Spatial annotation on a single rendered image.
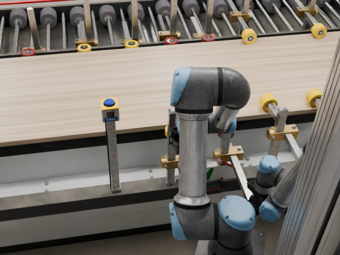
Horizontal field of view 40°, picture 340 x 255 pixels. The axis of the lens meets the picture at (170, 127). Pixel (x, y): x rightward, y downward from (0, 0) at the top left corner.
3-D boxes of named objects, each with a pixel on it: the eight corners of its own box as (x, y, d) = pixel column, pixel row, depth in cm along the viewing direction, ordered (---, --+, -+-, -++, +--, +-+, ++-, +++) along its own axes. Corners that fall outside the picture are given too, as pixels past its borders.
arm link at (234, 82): (259, 60, 137) (232, 112, 184) (222, 60, 137) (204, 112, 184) (262, 98, 134) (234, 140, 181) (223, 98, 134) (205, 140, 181)
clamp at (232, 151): (242, 160, 223) (244, 152, 219) (214, 163, 221) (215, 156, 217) (239, 152, 227) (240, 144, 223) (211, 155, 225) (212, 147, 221)
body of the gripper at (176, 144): (168, 144, 201) (169, 123, 193) (185, 138, 204) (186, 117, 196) (177, 156, 196) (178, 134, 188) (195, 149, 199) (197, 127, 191)
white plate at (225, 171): (241, 177, 231) (244, 163, 224) (189, 184, 227) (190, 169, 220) (241, 176, 231) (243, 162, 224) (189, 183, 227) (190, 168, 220)
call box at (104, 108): (120, 122, 192) (119, 108, 187) (102, 124, 191) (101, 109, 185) (118, 111, 197) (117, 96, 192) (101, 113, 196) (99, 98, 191)
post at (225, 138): (224, 179, 231) (236, 102, 199) (217, 179, 230) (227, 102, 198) (222, 173, 233) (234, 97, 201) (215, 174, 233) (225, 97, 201)
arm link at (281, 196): (351, 151, 125) (275, 231, 162) (366, 129, 132) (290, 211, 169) (314, 124, 128) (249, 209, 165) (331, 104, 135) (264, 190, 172)
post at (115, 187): (121, 192, 222) (116, 119, 192) (111, 193, 221) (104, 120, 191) (120, 184, 225) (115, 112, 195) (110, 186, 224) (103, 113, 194)
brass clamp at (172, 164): (190, 167, 219) (191, 160, 215) (162, 171, 216) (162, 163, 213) (188, 158, 223) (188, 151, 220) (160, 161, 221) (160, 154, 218)
